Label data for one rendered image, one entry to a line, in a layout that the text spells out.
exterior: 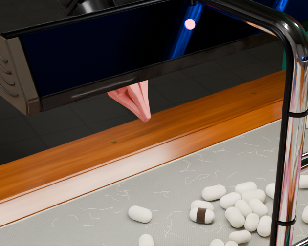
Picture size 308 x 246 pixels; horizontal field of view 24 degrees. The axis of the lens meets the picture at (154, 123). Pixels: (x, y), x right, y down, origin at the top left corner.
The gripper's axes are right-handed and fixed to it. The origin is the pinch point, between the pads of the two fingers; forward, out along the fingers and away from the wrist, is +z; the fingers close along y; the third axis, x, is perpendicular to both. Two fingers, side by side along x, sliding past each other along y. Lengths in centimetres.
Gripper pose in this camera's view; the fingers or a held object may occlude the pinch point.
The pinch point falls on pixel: (144, 115)
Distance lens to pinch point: 105.9
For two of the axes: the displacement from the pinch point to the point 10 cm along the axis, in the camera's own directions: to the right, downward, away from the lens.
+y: 8.1, -2.7, 5.1
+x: -3.8, 4.3, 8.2
